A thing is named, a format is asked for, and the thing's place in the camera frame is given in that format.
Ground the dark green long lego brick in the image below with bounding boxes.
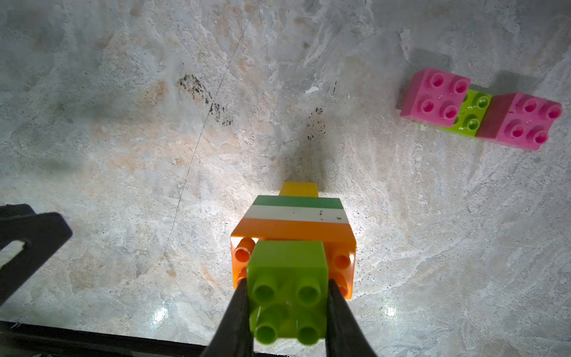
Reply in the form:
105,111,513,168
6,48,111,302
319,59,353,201
253,195,343,210

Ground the white lego brick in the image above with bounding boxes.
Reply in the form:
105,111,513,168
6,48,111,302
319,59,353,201
244,205,349,224

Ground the lime green lego brick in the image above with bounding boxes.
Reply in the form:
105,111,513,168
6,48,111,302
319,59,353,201
440,89,492,138

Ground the small lime lego brick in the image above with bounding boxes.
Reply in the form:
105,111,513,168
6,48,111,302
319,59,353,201
247,242,329,345

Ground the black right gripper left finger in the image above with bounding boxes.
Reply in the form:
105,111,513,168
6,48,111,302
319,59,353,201
201,279,254,357

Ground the magenta lego brick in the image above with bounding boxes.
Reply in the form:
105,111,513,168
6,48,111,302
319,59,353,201
400,68,471,127
476,92,563,151

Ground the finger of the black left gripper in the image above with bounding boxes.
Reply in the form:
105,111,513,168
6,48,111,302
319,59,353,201
1,204,73,303

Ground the yellow lego brick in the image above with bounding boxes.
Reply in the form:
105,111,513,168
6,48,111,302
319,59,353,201
279,181,318,198

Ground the orange long lego brick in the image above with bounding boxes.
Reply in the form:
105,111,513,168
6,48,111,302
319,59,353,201
230,218,357,300

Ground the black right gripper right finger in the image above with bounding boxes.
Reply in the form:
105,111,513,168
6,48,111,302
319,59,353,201
325,279,377,357

